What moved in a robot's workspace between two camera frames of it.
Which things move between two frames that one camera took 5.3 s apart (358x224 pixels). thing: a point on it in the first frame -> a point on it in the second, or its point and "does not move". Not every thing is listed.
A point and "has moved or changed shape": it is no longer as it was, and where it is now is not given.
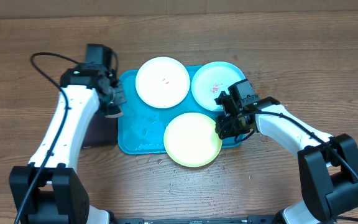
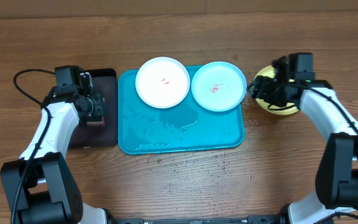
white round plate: [163, 82] does not move
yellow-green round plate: [191, 139] -> [268, 71]
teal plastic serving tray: [141, 126] does not move
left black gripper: [120, 91] -> [84, 117]
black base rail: [250, 219] does not move
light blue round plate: [212, 79] does not move
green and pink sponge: [114, 111] has moved or changed shape
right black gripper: [227, 134] -> [261, 88]
